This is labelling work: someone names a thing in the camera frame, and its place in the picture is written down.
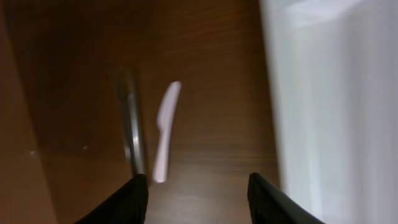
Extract steel serving tongs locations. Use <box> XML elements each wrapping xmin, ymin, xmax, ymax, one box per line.
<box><xmin>115</xmin><ymin>67</ymin><xmax>147</xmax><ymax>175</ymax></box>

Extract pink plastic knife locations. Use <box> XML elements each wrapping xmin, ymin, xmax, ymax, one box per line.
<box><xmin>152</xmin><ymin>81</ymin><xmax>182</xmax><ymax>183</ymax></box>

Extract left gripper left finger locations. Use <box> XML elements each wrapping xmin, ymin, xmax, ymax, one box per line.
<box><xmin>76</xmin><ymin>174</ymin><xmax>149</xmax><ymax>224</ymax></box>

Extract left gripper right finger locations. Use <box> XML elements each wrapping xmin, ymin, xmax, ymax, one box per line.
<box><xmin>248</xmin><ymin>172</ymin><xmax>323</xmax><ymax>224</ymax></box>

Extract white plastic cutlery tray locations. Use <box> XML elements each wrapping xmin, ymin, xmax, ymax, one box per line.
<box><xmin>260</xmin><ymin>0</ymin><xmax>397</xmax><ymax>223</ymax></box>

